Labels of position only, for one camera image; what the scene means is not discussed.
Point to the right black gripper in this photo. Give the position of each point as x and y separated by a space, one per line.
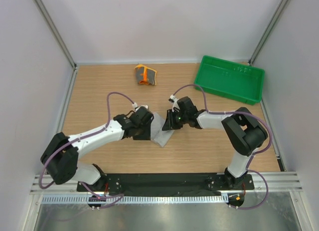
170 123

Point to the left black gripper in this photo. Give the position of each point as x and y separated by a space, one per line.
146 135

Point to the grey panda towel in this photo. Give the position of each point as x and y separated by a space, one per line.
158 136

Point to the grey orange towel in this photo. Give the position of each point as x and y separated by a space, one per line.
145 75

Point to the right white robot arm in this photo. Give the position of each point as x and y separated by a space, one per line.
246 132

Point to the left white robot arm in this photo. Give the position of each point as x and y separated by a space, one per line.
61 157

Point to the green plastic tray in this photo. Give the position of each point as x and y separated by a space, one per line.
231 80

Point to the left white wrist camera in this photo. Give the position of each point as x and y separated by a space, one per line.
137 107

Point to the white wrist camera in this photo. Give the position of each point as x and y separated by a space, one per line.
137 107
173 99

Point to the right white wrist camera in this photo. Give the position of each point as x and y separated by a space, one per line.
173 99

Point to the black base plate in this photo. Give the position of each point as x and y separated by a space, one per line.
171 185

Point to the white slotted cable duct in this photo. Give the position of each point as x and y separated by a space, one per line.
88 199

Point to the left aluminium frame post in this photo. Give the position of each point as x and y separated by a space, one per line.
56 34

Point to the aluminium frame post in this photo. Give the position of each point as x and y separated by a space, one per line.
56 34
279 11

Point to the right aluminium frame post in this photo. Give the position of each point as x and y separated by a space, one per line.
279 11

